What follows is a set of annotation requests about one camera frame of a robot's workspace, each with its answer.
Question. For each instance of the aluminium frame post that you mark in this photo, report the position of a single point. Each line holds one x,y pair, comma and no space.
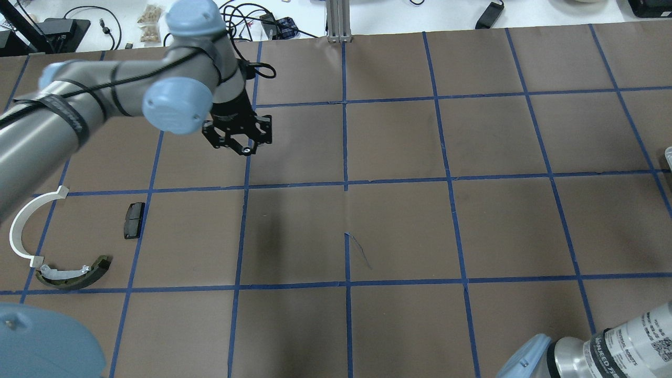
338,21

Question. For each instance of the black brake pad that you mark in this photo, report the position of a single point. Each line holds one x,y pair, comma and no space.
134,220

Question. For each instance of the silver ribbed metal tray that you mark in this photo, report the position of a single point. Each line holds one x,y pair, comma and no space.
668,156

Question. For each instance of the black power brick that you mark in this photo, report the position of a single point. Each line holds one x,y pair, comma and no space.
490,15

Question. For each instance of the white curved plastic part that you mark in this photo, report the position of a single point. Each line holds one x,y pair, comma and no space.
19,223

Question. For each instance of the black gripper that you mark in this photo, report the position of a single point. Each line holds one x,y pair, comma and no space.
234,112

